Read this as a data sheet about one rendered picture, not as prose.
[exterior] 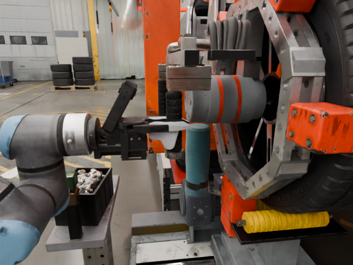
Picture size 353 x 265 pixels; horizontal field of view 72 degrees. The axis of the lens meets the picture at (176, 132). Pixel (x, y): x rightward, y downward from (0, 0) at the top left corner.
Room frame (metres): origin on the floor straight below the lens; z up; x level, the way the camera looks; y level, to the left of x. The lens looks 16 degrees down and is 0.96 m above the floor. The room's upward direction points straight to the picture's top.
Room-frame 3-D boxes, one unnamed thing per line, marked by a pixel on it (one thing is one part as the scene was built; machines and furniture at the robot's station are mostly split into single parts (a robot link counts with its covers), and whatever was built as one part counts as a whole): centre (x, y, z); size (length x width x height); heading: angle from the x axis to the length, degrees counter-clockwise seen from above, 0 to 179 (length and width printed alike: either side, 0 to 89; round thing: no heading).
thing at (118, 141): (0.51, 0.12, 0.80); 0.12 x 0.08 x 0.09; 97
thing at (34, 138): (0.48, 0.29, 0.80); 0.12 x 0.09 x 0.10; 97
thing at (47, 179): (0.48, 0.29, 0.69); 0.12 x 0.09 x 0.12; 7
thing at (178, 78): (0.52, -0.02, 0.93); 0.09 x 0.05 x 0.05; 97
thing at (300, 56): (0.72, -0.21, 0.85); 0.54 x 0.07 x 0.54; 7
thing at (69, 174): (0.61, 0.30, 0.64); 0.04 x 0.04 x 0.04; 7
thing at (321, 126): (0.41, -0.25, 0.85); 0.09 x 0.08 x 0.07; 7
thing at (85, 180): (0.76, 0.32, 0.51); 0.20 x 0.14 x 0.13; 179
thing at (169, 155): (0.52, 0.01, 0.83); 0.04 x 0.04 x 0.16
